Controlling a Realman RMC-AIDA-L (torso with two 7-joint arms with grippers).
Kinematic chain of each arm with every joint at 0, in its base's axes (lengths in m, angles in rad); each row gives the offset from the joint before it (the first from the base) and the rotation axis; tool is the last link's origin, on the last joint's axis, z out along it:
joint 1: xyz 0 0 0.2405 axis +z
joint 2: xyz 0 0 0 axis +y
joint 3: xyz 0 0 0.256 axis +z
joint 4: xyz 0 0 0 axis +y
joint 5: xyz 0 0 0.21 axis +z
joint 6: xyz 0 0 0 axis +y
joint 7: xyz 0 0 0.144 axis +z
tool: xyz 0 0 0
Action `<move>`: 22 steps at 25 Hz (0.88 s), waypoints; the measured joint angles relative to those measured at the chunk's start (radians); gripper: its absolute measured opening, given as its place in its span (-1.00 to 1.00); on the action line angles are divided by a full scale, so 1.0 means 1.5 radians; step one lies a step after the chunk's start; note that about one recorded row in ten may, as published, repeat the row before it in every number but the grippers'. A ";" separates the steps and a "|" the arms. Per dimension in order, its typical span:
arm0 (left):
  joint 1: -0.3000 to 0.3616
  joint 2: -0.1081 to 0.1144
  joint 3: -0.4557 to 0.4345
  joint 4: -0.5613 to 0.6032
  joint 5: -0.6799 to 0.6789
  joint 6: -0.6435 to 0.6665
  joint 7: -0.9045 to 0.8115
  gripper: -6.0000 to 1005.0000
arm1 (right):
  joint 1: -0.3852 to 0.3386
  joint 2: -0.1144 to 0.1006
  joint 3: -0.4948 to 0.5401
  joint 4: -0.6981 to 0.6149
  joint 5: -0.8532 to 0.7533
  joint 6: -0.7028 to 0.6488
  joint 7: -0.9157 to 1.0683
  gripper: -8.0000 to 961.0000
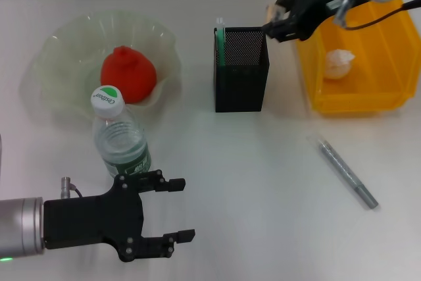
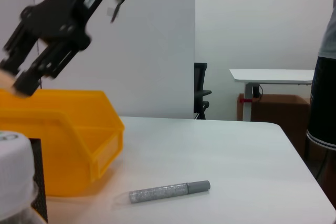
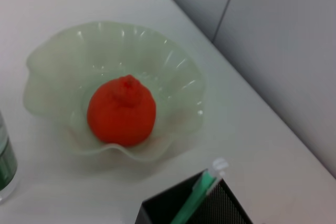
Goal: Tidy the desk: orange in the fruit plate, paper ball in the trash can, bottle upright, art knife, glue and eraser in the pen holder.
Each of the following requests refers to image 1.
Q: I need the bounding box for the white paper ball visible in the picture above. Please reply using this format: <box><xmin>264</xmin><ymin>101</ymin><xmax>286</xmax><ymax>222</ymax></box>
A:
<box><xmin>324</xmin><ymin>49</ymin><xmax>357</xmax><ymax>81</ymax></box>

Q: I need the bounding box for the red tomato-shaped toy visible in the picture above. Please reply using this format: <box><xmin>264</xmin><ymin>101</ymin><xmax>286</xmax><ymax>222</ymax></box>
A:
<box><xmin>100</xmin><ymin>45</ymin><xmax>158</xmax><ymax>105</ymax></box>

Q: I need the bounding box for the green glass fruit plate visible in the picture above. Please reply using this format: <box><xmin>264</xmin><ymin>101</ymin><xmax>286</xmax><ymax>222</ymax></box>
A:
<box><xmin>19</xmin><ymin>9</ymin><xmax>184</xmax><ymax>122</ymax></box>

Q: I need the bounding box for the left arm connector cable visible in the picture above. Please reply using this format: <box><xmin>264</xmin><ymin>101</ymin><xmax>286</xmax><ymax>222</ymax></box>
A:
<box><xmin>60</xmin><ymin>176</ymin><xmax>84</xmax><ymax>200</ymax></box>

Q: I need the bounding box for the black mesh pen holder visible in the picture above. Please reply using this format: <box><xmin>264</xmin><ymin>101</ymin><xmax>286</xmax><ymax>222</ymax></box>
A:
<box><xmin>212</xmin><ymin>26</ymin><xmax>271</xmax><ymax>113</ymax></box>

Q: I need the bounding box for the grey pen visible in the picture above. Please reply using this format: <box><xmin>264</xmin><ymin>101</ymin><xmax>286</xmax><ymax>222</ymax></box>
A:
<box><xmin>316</xmin><ymin>139</ymin><xmax>380</xmax><ymax>211</ymax></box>

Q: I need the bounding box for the clear green-label water bottle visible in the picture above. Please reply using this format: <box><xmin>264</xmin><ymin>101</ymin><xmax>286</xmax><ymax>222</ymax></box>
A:
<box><xmin>91</xmin><ymin>85</ymin><xmax>153</xmax><ymax>184</ymax></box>

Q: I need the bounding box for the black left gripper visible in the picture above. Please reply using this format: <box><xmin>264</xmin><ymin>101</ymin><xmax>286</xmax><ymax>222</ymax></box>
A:
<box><xmin>42</xmin><ymin>168</ymin><xmax>196</xmax><ymax>263</ymax></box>

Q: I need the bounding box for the yellow plastic bin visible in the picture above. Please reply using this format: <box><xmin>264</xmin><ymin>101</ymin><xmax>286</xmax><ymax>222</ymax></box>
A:
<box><xmin>291</xmin><ymin>0</ymin><xmax>421</xmax><ymax>117</ymax></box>

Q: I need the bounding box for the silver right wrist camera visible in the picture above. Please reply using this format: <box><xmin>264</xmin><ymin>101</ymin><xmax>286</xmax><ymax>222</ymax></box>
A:
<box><xmin>325</xmin><ymin>0</ymin><xmax>345</xmax><ymax>13</ymax></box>

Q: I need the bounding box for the thin dark right arm cable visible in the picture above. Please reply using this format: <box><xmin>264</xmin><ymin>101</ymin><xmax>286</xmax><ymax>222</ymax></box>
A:
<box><xmin>332</xmin><ymin>0</ymin><xmax>421</xmax><ymax>32</ymax></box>

